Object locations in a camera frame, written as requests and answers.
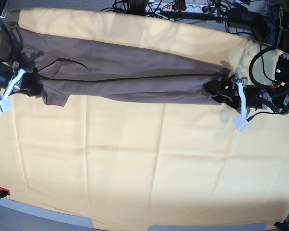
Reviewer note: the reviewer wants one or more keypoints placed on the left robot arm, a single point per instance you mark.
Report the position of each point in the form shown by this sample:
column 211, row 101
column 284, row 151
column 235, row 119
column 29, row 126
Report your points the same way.
column 279, row 87

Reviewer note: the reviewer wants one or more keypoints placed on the black power adapter brick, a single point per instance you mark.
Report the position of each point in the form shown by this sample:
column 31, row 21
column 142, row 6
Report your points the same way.
column 244, row 17

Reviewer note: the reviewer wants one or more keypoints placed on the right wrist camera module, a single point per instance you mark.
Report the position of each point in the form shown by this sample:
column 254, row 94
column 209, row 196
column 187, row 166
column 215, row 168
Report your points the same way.
column 5, row 105

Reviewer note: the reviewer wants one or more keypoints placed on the black tripod foot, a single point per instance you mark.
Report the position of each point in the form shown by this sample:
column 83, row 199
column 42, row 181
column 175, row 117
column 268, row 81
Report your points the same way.
column 284, row 226

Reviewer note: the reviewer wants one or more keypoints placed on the brown T-shirt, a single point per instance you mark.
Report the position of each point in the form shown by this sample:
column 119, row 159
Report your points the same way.
column 72, row 66

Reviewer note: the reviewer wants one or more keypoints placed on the white power strip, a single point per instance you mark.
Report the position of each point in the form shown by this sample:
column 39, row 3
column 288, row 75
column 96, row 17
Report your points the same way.
column 168, row 9

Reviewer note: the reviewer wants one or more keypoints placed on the grey chair back left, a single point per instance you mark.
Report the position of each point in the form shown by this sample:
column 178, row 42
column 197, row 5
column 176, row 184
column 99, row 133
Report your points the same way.
column 46, row 214

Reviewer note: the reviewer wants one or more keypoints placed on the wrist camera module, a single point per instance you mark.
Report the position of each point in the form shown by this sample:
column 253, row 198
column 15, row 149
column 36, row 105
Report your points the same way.
column 5, row 105
column 240, row 122

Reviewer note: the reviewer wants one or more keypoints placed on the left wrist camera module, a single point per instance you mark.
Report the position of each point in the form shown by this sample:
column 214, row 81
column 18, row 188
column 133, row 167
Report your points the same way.
column 240, row 122

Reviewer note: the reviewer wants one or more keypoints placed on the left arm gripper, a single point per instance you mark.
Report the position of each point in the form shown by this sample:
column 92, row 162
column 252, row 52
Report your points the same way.
column 239, row 95

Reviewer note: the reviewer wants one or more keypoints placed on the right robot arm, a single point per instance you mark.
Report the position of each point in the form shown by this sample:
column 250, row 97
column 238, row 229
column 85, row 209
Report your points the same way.
column 55, row 67

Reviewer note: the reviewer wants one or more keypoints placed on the yellow table cloth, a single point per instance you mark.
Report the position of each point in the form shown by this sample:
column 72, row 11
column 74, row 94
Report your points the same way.
column 129, row 166

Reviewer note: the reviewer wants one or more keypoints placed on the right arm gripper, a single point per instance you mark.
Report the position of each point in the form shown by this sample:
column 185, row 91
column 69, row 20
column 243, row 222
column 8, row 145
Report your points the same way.
column 19, row 80

